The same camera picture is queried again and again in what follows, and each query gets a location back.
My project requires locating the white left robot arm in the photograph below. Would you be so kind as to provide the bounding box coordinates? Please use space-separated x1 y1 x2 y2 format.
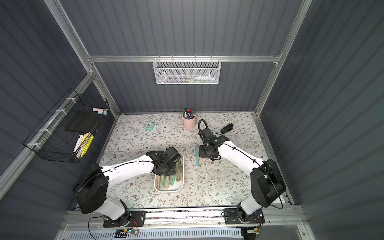
73 147 184 226

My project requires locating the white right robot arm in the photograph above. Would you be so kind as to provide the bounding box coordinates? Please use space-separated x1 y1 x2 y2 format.
199 141 287 223

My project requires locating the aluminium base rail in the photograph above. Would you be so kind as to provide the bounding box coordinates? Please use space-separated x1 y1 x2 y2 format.
60 205 307 230

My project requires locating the white oval storage box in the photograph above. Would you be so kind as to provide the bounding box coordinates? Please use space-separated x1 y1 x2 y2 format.
154 153 185 194

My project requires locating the black notebook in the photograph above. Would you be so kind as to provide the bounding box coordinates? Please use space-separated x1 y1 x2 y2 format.
65 111 105 134

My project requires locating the pink pen cup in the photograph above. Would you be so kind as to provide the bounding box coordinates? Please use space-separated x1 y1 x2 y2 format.
182 116 196 130

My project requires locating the yellow highlighter pack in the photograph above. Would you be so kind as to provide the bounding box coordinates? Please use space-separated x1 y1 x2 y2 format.
77 132 94 158

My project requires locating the teal fruit knife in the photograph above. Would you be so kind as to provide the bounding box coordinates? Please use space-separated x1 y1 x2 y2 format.
195 145 200 168

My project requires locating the black wire wall basket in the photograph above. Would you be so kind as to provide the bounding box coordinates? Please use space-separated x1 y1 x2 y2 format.
24 89 110 164

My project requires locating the white wire mesh basket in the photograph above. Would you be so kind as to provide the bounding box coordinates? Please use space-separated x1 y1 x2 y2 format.
153 59 222 85

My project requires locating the black stapler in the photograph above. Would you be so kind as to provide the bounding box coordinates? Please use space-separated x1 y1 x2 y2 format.
220 124 234 135

